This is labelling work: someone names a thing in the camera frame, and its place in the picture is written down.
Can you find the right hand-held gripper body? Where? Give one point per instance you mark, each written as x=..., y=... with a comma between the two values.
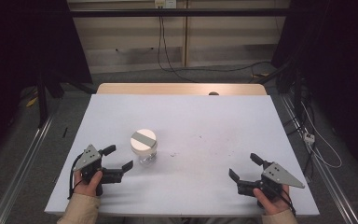
x=276, y=175

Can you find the dark curtain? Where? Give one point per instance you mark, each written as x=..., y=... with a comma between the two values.
x=18, y=46
x=338, y=62

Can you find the large white blurred container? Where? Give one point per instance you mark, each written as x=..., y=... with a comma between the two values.
x=146, y=158

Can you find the aluminium floor rail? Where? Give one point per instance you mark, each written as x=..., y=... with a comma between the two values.
x=21, y=174
x=326, y=180

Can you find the dark round table grommet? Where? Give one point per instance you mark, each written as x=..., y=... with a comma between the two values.
x=213, y=93

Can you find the clear jar with white lid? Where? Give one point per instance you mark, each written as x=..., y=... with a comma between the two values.
x=143, y=140

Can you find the white power strip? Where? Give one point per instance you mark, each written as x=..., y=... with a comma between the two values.
x=309, y=138

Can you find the person's right hand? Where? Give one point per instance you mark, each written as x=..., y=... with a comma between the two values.
x=275, y=207

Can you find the wooden table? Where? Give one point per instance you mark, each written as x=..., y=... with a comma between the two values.
x=167, y=88

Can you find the white wall socket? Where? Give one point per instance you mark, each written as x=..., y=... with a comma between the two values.
x=165, y=3

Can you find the black metal crossbar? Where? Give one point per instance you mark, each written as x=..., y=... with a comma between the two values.
x=180, y=12

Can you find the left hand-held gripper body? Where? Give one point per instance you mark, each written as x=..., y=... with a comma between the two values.
x=88, y=155

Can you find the person's left hand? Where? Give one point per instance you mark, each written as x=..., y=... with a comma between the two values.
x=85, y=188

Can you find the small black pen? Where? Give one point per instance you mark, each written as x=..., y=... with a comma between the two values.
x=65, y=132

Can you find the yellow floor tape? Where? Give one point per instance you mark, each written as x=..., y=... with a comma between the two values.
x=31, y=102
x=261, y=75

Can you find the black metal stand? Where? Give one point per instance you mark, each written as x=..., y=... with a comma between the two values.
x=42, y=102
x=296, y=90

